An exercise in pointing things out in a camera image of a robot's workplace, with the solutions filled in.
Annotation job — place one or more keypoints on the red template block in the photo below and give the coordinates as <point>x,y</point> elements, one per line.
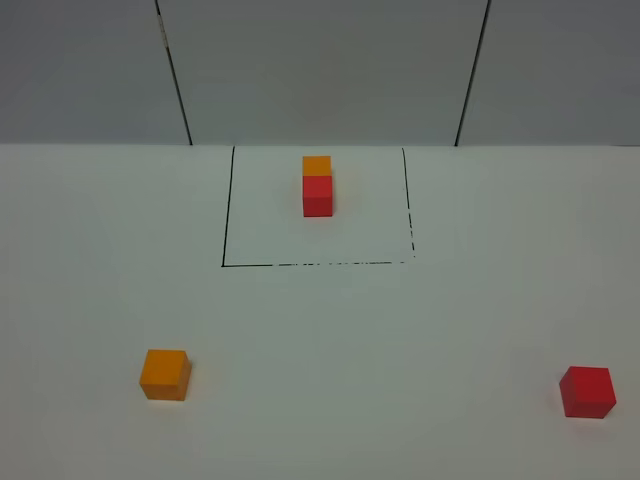
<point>317,196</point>

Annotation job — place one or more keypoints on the orange template block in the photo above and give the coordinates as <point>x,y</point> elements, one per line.
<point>317,166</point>

